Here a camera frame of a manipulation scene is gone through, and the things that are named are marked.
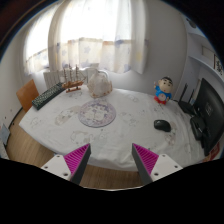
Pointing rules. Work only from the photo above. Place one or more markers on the black wifi router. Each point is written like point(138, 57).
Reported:
point(185, 106)

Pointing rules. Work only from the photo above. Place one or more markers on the wooden chair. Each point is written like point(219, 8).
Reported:
point(27, 94)

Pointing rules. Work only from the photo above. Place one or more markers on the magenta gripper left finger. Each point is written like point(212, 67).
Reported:
point(70, 167)

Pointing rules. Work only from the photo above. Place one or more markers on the black keyboard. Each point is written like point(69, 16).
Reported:
point(47, 96)

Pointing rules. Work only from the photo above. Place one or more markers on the wooden model ship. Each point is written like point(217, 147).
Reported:
point(72, 82)

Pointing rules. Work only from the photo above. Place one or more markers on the white patterned tablecloth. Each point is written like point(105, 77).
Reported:
point(57, 127)

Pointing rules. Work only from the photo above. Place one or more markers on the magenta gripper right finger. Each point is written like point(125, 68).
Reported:
point(151, 166)

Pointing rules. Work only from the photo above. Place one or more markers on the white radiator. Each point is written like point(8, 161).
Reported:
point(51, 78)

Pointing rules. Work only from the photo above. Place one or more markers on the black computer mouse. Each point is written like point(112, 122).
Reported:
point(162, 125)

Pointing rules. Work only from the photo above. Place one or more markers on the cartoon boy figurine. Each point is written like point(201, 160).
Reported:
point(163, 90)

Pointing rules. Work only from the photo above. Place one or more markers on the large white seashell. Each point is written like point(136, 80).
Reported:
point(99, 84)

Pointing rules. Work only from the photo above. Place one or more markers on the round patterned mouse pad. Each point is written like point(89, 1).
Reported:
point(97, 113)

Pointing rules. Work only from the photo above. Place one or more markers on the white sheer curtain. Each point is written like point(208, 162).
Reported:
point(110, 34)

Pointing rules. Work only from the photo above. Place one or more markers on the black monitor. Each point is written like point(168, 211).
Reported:
point(210, 107)

